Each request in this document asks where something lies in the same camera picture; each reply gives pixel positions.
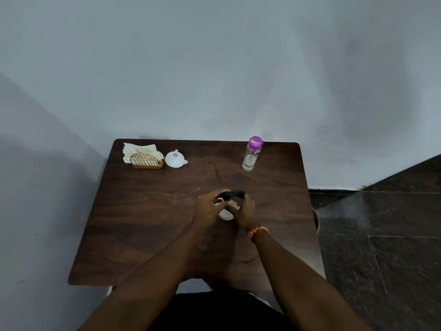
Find person's left hand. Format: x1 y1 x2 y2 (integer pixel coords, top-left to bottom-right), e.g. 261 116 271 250
192 188 232 233

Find person's right hand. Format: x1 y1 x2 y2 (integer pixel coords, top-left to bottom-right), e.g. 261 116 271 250
227 195 261 235

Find white spray bottle black trigger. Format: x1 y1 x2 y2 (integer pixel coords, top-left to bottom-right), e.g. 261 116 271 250
214 191 246 221

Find person's left forearm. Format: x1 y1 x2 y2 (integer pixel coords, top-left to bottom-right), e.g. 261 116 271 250
79 219 221 331

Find person's right forearm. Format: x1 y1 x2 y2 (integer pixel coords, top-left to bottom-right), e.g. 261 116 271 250
252 231 374 331

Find orange thread wristband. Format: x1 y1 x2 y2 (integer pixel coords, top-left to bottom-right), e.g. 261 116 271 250
248 226 270 240

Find clear bottle with purple cap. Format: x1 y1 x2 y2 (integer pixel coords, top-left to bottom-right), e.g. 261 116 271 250
242 136 264 172

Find white plastic funnel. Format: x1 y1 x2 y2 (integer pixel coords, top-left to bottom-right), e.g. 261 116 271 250
165 149 189 168

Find wooden wicker napkin holder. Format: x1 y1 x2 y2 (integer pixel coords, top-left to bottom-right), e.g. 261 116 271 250
130 152 165 169

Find white chair seat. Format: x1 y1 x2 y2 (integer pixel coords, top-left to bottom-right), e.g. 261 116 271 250
175 279 213 295

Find white paper napkins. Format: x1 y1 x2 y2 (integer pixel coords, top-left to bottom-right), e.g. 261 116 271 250
123 143 165 165

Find person's black clothing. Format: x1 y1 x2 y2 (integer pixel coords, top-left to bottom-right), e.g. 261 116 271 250
148 289 297 331

